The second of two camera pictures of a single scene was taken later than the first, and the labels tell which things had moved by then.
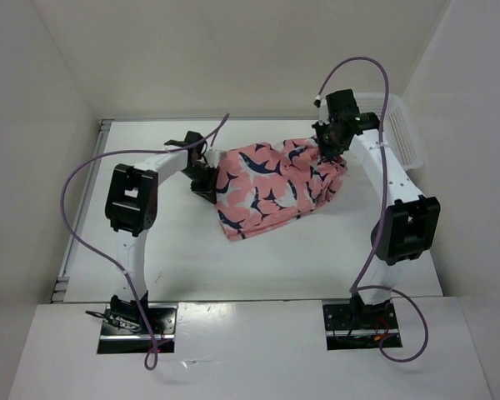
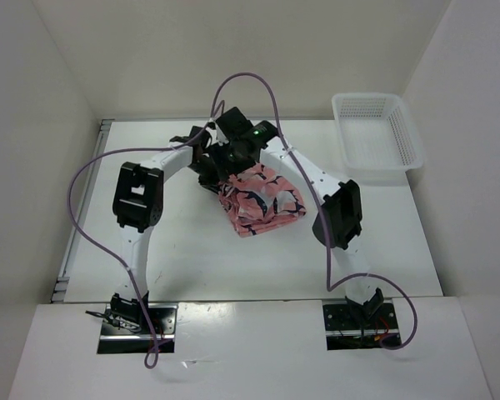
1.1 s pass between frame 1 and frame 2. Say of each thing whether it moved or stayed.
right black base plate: stayed
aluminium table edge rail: stayed
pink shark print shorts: moved
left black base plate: stayed
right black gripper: moved
